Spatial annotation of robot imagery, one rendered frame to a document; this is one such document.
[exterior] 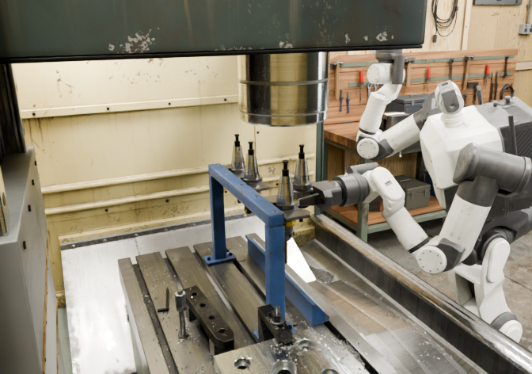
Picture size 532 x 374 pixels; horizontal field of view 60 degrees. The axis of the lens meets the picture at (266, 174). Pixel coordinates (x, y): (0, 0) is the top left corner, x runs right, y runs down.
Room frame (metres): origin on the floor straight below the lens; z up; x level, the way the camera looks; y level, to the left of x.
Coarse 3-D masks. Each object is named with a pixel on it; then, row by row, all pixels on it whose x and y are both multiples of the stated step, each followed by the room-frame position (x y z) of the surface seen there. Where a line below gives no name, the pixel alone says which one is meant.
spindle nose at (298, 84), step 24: (240, 72) 0.80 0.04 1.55; (264, 72) 0.76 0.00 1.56; (288, 72) 0.75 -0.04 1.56; (312, 72) 0.76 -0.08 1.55; (240, 96) 0.80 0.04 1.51; (264, 96) 0.76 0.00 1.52; (288, 96) 0.75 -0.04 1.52; (312, 96) 0.76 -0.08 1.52; (264, 120) 0.76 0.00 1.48; (288, 120) 0.75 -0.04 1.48; (312, 120) 0.77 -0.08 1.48
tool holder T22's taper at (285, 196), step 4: (280, 176) 1.05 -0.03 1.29; (284, 176) 1.04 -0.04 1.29; (288, 176) 1.04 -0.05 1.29; (280, 180) 1.05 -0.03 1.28; (284, 180) 1.04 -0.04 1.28; (288, 180) 1.04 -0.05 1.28; (280, 184) 1.05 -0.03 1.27; (284, 184) 1.04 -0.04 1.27; (288, 184) 1.04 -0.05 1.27; (280, 188) 1.04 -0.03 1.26; (284, 188) 1.04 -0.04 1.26; (288, 188) 1.04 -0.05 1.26; (292, 188) 1.05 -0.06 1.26; (280, 192) 1.04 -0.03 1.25; (284, 192) 1.04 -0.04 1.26; (288, 192) 1.04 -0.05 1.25; (292, 192) 1.05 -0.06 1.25; (280, 196) 1.04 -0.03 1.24; (284, 196) 1.04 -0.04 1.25; (288, 196) 1.04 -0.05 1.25; (292, 196) 1.04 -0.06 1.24; (276, 200) 1.05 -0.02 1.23; (280, 200) 1.04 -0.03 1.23; (284, 200) 1.03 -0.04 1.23; (288, 200) 1.04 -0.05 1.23; (292, 200) 1.04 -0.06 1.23; (284, 204) 1.03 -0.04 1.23
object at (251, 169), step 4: (248, 156) 1.25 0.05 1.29; (252, 156) 1.24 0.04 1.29; (248, 160) 1.24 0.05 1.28; (252, 160) 1.24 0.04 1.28; (248, 164) 1.24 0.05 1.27; (252, 164) 1.24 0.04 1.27; (256, 164) 1.25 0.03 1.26; (248, 168) 1.24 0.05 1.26; (252, 168) 1.24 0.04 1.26; (256, 168) 1.25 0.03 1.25; (248, 172) 1.24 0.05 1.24; (252, 172) 1.24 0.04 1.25; (256, 172) 1.25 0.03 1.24; (244, 176) 1.25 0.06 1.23; (248, 176) 1.24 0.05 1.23; (252, 176) 1.24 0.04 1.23; (256, 176) 1.24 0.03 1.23
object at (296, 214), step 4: (296, 208) 1.03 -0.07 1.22; (300, 208) 1.03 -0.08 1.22; (284, 212) 1.01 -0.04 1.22; (288, 212) 1.01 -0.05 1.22; (292, 212) 1.01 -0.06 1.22; (296, 212) 1.00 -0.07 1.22; (300, 212) 1.00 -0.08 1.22; (304, 212) 1.00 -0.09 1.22; (308, 212) 1.01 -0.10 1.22; (284, 216) 0.98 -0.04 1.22; (288, 216) 0.98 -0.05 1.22; (292, 216) 0.98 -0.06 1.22; (296, 216) 0.98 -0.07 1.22; (300, 216) 0.98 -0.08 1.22; (304, 216) 0.98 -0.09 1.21; (308, 216) 0.99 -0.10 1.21; (284, 220) 0.98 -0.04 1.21; (288, 220) 0.97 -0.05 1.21; (292, 220) 0.98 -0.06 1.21
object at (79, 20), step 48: (0, 0) 0.55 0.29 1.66; (48, 0) 0.57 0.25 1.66; (96, 0) 0.59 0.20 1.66; (144, 0) 0.62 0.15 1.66; (192, 0) 0.64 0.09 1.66; (240, 0) 0.67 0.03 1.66; (288, 0) 0.70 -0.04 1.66; (336, 0) 0.73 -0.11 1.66; (384, 0) 0.76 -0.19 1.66; (0, 48) 0.55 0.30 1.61; (48, 48) 0.57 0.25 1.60; (96, 48) 0.59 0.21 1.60; (144, 48) 0.62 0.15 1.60; (192, 48) 0.64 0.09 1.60; (240, 48) 0.67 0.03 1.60; (288, 48) 0.70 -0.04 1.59; (336, 48) 0.73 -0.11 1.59; (384, 48) 0.77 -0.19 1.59
